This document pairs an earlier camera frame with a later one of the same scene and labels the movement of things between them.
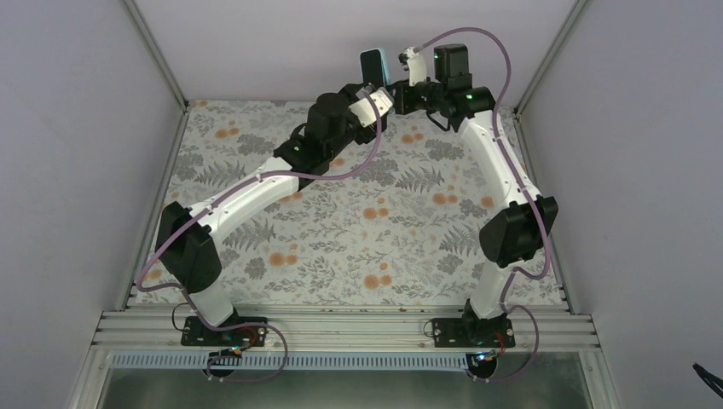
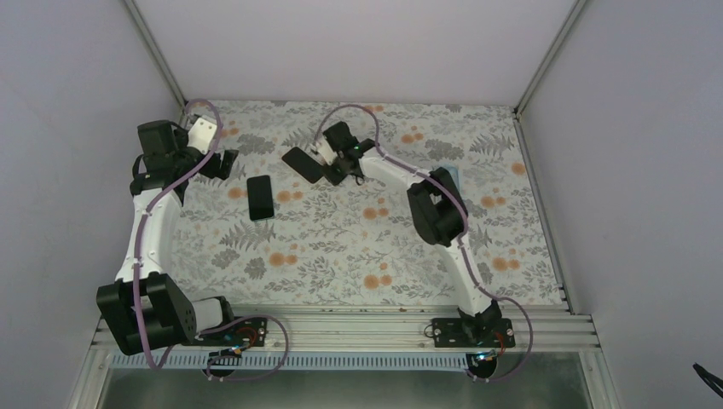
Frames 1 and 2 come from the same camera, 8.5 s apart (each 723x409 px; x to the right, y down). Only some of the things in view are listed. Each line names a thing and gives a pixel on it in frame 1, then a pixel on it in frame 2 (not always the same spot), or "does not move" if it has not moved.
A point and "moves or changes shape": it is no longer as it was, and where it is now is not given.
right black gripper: (401, 103) → (332, 179)
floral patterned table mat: (395, 221) does not move
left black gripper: (349, 91) → (211, 169)
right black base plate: (472, 331) does not move
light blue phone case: (387, 79) → (454, 170)
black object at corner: (709, 379) does not move
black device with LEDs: (196, 333) does not move
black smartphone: (371, 67) moves or changes shape
